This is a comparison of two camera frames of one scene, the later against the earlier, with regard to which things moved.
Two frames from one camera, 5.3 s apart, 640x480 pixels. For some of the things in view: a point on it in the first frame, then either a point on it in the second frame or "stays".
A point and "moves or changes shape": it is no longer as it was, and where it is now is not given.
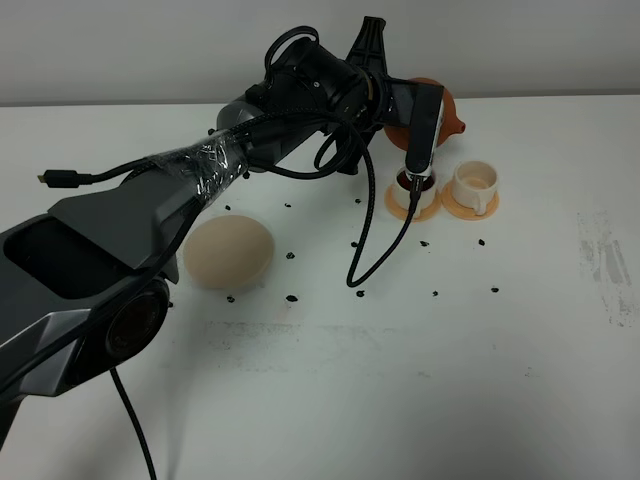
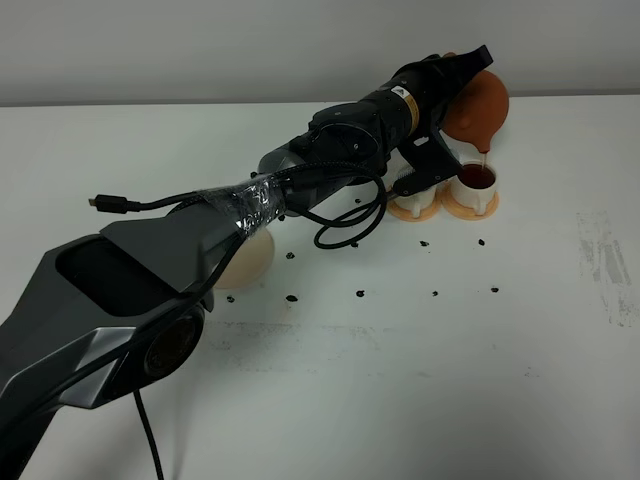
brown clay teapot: (450, 124) moves or changes shape
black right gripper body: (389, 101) -> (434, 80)
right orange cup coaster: (467, 213) stays
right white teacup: (474, 185) stays
